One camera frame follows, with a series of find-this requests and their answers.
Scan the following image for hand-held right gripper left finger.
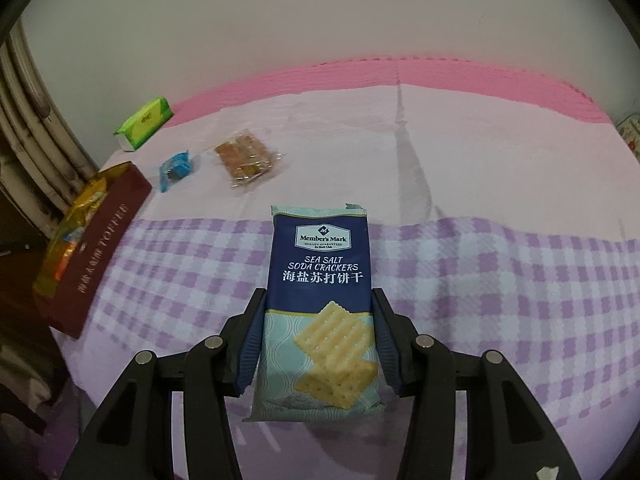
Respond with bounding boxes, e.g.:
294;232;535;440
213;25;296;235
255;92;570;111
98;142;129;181
60;287;269;480

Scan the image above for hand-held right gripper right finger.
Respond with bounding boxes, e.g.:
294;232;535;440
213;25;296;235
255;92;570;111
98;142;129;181
370;287;583;480

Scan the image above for blue cracker packet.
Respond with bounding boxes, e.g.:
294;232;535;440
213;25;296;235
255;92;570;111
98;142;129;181
242;203;387;424

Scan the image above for clear packet of orange snacks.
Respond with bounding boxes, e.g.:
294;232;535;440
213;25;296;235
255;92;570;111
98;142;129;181
210;130;286;190

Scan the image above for pink purple checked bedsheet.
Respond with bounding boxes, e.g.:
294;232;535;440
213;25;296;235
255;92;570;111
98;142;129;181
47;54;640;480

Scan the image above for maroon toffee box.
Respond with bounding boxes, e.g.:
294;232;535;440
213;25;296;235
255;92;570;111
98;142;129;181
32;161;153;340

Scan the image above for blue candy packet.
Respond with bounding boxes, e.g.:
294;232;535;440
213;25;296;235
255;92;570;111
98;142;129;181
158;149;194;194

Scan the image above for green tissue pack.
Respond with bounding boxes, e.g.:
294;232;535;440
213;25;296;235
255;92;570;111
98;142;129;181
113;97;172;153

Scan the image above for beige ribbed pipes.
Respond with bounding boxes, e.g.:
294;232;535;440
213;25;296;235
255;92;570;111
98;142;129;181
0;17;101;233

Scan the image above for floral ceramic jar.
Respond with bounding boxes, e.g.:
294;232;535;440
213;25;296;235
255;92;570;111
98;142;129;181
616;114;640;162

